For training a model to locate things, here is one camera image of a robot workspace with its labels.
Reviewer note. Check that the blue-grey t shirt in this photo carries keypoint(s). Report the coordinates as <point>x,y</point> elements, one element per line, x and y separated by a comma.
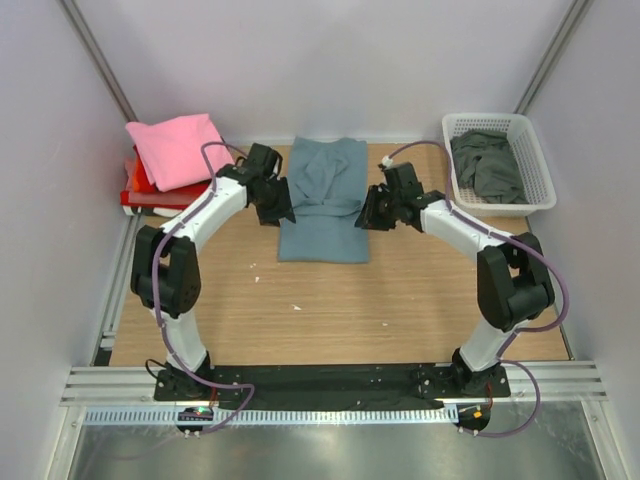
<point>328,185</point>

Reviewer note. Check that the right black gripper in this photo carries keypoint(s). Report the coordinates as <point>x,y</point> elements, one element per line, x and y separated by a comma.
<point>369,219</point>

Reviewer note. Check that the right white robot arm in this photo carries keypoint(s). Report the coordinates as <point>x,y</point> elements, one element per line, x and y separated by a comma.
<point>513,285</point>

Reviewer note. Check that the pink folded t shirt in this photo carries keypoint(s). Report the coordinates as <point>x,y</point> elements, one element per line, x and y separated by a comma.
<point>181,151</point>

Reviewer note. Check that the light red folded t shirt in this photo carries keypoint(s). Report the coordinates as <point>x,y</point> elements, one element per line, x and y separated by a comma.
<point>177,199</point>

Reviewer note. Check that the white patterned folded t shirt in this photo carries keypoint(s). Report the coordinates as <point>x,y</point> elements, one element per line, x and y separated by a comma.
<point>151,211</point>

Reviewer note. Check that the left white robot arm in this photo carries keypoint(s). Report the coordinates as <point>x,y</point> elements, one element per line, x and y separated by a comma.
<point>166,274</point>

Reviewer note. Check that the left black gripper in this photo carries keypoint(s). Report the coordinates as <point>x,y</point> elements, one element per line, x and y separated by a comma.
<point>281,209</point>

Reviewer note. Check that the white plastic basket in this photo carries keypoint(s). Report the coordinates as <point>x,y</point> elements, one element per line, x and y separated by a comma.
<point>525,147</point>

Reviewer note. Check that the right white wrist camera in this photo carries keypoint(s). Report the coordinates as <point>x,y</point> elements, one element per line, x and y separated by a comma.
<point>387,162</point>

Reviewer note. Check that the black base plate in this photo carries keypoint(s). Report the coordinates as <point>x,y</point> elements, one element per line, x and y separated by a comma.
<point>330,388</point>

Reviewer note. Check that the white slotted cable duct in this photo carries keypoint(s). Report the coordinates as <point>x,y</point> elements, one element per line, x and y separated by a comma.
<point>135,416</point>

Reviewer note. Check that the dark grey t shirt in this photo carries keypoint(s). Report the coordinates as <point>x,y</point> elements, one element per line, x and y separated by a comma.
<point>483,161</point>

